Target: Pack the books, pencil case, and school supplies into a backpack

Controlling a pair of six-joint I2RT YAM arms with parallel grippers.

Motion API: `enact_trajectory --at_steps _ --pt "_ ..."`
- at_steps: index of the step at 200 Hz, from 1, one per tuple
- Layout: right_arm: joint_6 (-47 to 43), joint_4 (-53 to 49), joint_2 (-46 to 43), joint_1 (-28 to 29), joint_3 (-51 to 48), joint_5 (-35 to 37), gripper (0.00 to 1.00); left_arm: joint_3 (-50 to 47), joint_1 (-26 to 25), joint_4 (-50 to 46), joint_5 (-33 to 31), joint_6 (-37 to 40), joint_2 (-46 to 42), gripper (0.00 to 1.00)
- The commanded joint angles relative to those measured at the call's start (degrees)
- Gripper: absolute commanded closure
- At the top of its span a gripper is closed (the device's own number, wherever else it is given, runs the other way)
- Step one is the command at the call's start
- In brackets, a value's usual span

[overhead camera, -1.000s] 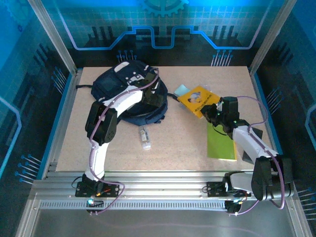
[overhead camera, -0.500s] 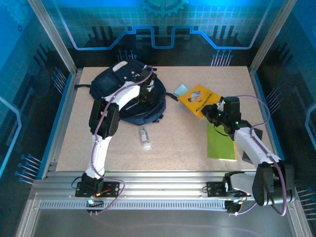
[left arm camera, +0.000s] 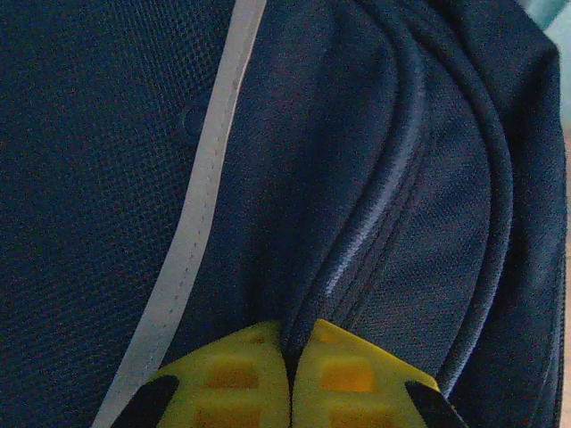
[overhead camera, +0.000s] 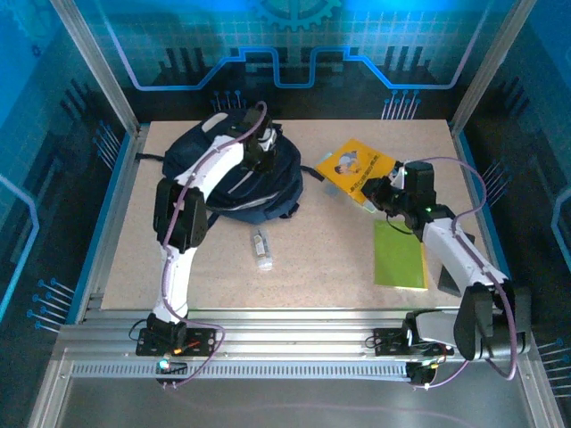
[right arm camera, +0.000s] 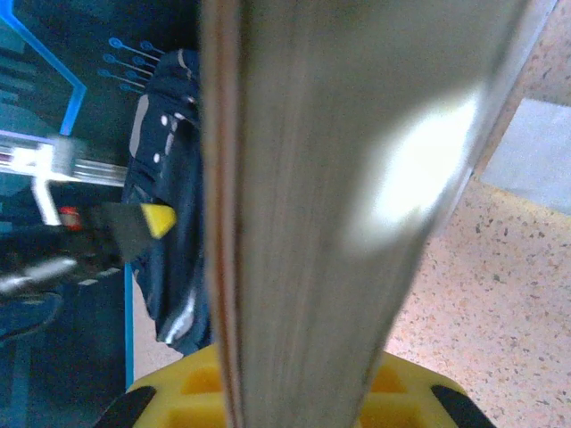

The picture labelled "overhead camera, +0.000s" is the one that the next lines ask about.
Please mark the aluminium table side rail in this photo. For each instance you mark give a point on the aluminium table side rail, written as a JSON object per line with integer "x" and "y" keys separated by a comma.
{"x": 488, "y": 241}
{"x": 121, "y": 200}

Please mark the aluminium front rail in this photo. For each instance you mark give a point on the aluminium front rail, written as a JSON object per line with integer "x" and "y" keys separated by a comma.
{"x": 290, "y": 330}

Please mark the blue table side strip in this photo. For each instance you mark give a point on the blue table side strip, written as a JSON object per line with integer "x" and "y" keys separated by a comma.
{"x": 108, "y": 200}

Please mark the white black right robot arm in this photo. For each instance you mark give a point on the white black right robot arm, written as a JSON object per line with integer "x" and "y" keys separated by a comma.
{"x": 455, "y": 254}

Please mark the black pencil case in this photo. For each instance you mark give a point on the black pencil case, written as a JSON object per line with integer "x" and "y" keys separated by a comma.
{"x": 448, "y": 283}

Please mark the small clear supplies bag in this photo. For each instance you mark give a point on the small clear supplies bag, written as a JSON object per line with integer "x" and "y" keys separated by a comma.
{"x": 261, "y": 249}

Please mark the black controller box with LED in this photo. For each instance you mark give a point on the black controller box with LED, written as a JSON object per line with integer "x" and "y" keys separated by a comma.
{"x": 417, "y": 374}
{"x": 176, "y": 367}

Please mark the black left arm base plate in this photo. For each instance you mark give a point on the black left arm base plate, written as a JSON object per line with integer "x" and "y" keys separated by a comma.
{"x": 147, "y": 345}

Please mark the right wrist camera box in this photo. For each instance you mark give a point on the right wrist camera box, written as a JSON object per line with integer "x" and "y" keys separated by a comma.
{"x": 399, "y": 177}

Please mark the green notebook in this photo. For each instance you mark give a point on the green notebook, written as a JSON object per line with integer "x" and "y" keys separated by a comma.
{"x": 397, "y": 258}

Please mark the yellow book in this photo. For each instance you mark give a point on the yellow book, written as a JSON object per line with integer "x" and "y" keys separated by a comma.
{"x": 352, "y": 169}

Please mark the light teal card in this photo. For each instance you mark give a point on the light teal card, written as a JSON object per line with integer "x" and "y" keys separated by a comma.
{"x": 325, "y": 157}

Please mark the aluminium frame post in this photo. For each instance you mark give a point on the aluminium frame post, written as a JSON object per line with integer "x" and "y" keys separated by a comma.
{"x": 100, "y": 67}
{"x": 487, "y": 67}

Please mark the navy blue backpack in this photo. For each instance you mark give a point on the navy blue backpack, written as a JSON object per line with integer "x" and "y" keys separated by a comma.
{"x": 267, "y": 196}

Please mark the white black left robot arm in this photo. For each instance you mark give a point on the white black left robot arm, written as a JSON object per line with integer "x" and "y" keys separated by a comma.
{"x": 176, "y": 285}

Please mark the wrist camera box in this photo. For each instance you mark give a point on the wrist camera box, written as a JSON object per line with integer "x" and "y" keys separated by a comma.
{"x": 399, "y": 177}
{"x": 270, "y": 140}

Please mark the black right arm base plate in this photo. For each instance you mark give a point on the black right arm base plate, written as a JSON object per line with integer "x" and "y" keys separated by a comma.
{"x": 386, "y": 341}

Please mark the white green sticky pad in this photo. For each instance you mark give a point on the white green sticky pad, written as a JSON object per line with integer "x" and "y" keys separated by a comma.
{"x": 369, "y": 208}

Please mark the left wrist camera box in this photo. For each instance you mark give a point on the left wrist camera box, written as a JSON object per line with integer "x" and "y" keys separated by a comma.
{"x": 270, "y": 140}

